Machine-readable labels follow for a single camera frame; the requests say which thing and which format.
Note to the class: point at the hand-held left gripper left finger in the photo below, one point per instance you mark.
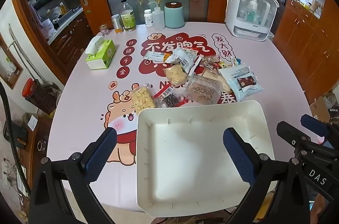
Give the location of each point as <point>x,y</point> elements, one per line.
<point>102,155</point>

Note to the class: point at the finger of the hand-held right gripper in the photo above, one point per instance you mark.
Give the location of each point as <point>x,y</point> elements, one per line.
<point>315,125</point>
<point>291,135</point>

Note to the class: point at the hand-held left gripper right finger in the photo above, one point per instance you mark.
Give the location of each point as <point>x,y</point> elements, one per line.
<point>238,157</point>

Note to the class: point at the white plastic tray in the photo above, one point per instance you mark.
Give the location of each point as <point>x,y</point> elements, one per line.
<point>190,155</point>

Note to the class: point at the clear packet of brown crackers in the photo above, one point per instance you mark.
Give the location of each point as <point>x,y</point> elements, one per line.
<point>202,90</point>

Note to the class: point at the light blue snack packet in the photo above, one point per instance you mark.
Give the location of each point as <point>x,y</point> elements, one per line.
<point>238,74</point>

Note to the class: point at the beige cracker packet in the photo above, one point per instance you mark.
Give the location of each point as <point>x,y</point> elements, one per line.
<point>212,76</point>

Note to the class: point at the white printed snack packet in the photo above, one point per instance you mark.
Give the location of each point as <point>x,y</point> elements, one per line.
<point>185,57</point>

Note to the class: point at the cardboard box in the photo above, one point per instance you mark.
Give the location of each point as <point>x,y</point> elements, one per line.
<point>321,109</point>

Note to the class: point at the clear packet of yellow puffs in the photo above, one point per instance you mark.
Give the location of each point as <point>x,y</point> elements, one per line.
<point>141,99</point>

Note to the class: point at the wooden cabinet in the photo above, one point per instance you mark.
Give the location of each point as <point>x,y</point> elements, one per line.
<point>304,41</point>

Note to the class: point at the dark snack packet with barcode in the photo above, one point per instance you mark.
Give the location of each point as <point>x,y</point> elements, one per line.
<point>168,101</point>

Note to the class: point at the red lid jar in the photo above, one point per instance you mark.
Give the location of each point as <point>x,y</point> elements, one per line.
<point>37,95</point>

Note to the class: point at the blue striped snack packet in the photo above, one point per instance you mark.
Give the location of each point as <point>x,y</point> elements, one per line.
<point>237,61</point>

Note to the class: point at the red wrapped candies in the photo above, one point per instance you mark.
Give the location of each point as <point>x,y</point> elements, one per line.
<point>212,62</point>

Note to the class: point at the green tissue box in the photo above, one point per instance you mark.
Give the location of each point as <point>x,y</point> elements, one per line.
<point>103,54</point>

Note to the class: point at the clear packet of beige crisps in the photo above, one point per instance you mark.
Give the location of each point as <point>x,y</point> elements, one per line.
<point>176,75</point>

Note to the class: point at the orange and white snack packet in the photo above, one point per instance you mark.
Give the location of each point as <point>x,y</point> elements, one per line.
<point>155,56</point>

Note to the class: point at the white countertop appliance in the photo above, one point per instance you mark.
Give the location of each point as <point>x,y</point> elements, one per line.
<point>238,25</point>

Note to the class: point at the small glass jar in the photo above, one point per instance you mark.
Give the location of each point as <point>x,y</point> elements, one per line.
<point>104,30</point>

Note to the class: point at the metal can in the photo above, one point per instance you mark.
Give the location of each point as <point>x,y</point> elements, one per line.
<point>117,24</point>

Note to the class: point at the glass bottle with green label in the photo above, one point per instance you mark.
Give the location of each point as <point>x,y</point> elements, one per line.
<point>128,19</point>

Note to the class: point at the white pill bottle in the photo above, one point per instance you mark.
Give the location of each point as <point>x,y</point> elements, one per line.
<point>148,19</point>

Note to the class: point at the white squeeze bottle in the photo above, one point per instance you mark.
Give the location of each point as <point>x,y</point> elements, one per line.
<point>158,20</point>

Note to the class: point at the teal canister with brown lid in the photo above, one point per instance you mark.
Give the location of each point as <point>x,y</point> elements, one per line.
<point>174,16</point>

